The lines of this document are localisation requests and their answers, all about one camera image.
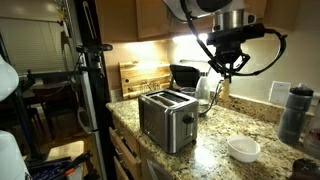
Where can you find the clear glass pitcher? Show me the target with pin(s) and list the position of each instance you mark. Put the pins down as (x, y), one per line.
(188, 91)

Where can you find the dark wooden chair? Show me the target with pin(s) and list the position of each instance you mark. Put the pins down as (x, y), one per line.
(56, 103)

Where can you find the wooden upper cabinet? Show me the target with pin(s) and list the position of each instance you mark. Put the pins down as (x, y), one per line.
(150, 20)

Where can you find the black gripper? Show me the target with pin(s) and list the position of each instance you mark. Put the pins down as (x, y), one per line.
(229, 53)

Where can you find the pale wide bread slice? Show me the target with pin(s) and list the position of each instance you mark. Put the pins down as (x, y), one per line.
(225, 90)

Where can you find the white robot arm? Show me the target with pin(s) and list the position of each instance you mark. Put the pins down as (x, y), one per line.
(233, 18)

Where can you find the white window blinds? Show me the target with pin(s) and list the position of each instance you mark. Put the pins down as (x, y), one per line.
(33, 43)

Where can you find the black coffee maker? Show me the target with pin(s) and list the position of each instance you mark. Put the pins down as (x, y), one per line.
(185, 75)

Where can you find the stainless steel two-slot toaster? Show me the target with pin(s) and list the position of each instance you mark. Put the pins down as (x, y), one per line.
(166, 120)

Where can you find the wooden cutting board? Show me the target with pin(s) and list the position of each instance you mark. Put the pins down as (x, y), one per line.
(143, 75)

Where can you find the grey sports water bottle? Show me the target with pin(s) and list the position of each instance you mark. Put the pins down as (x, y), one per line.
(295, 116)

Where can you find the clear bottle with metal cap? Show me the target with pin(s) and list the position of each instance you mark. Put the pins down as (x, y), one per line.
(202, 96)

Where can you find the wooden drawer cabinet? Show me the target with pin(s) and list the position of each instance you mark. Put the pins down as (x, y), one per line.
(126, 150)

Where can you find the white rounded plastic housing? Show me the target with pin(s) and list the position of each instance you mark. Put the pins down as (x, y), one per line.
(6, 78)
(10, 156)

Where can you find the under-cabinet light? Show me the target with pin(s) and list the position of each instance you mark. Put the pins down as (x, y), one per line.
(190, 39)

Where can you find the white switch plate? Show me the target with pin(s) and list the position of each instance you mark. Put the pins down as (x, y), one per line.
(279, 92)

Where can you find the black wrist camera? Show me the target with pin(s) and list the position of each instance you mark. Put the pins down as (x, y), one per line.
(233, 35)

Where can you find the white ceramic bowl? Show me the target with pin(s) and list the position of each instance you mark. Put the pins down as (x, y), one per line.
(243, 148)

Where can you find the black bar camera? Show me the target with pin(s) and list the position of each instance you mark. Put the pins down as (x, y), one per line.
(95, 48)

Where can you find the black sports water bottle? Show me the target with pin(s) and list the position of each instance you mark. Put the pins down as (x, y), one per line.
(305, 170)

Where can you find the black camera stand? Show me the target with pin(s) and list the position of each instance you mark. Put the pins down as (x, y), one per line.
(90, 66)

